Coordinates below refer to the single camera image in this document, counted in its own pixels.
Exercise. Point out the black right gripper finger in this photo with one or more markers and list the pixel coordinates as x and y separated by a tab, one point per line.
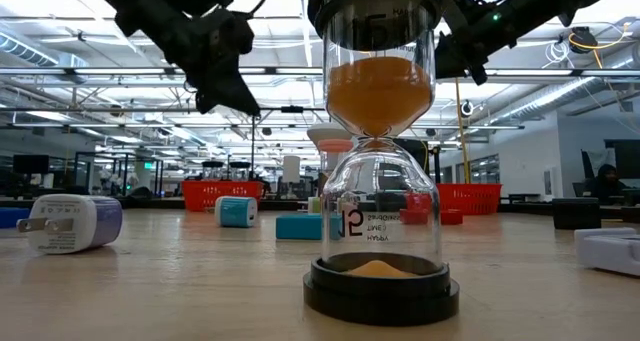
445	68
477	73

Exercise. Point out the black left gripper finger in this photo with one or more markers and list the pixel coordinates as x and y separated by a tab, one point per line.
210	98
240	98

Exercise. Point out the white sand hourglass black caps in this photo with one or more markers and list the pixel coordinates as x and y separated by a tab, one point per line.
212	164

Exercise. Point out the cyan wall charger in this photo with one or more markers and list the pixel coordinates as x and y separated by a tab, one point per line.
237	212

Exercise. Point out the white digital clock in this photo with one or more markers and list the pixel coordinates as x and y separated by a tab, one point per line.
607	253

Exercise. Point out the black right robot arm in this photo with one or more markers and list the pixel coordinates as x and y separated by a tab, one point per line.
575	1

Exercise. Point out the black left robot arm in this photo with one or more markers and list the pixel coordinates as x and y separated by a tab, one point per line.
130	1

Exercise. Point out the orange sand hourglass black caps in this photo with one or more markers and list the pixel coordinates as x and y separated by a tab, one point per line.
380	96

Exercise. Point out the white cylinder on stand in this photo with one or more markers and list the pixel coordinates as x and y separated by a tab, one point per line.
291	168

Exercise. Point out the red plastic slotted basket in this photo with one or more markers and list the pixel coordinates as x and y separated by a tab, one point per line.
470	198
235	188

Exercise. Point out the pink sand hourglass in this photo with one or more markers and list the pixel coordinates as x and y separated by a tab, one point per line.
335	145

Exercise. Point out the cyan rectangular box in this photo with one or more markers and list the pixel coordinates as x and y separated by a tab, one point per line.
302	227

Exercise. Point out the person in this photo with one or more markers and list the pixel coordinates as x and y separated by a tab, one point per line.
606	181

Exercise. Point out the black computer monitor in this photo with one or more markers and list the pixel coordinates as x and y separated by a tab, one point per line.
30	164

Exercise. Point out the dark blue rectangular box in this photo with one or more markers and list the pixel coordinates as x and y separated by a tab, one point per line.
10	218

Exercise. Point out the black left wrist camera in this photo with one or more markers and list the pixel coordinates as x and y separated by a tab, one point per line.
235	31

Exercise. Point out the black camera stand pole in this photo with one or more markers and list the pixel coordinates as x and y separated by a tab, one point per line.
252	151

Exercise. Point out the black wall charger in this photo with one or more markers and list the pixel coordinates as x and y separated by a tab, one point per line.
575	213

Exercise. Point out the purple white wall charger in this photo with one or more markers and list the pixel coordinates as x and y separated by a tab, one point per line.
75	223

